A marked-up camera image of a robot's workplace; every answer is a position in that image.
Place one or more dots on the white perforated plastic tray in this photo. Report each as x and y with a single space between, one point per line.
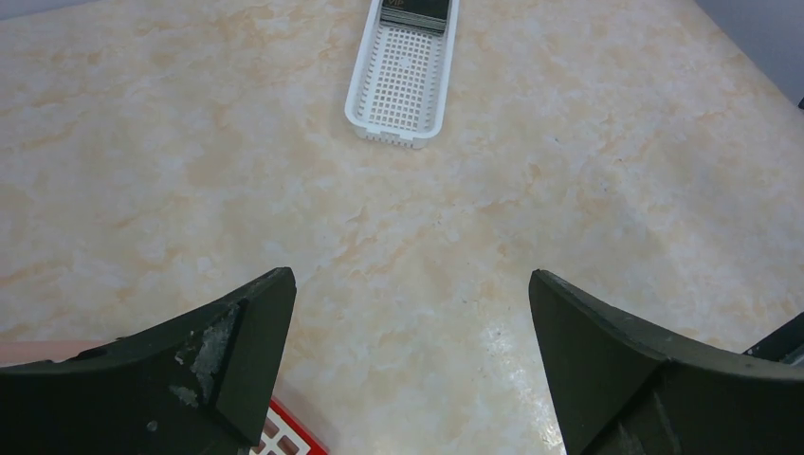
399 87

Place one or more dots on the pink perforated music stand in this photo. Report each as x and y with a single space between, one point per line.
24 352

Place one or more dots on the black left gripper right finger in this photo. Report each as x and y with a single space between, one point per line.
623 385

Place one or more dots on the red white grid card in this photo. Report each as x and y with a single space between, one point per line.
284 434

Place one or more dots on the black card stack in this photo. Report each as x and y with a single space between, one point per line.
427 15

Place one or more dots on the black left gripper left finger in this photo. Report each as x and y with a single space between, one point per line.
199 383

